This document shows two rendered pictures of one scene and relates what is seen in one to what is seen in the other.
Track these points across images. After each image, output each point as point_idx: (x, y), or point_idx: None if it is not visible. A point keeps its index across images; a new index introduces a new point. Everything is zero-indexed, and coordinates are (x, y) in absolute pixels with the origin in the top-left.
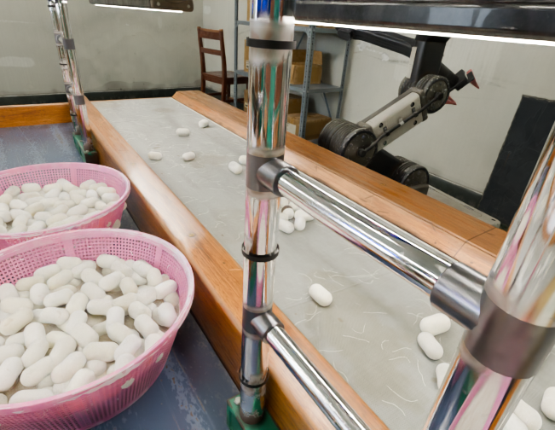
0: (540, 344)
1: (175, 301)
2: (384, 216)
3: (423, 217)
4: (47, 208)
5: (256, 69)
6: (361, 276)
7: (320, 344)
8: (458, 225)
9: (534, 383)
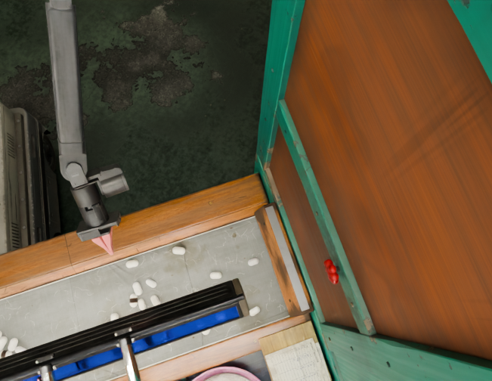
0: None
1: None
2: (27, 288)
3: (43, 273)
4: None
5: None
6: (75, 332)
7: (108, 371)
8: (57, 258)
9: (146, 297)
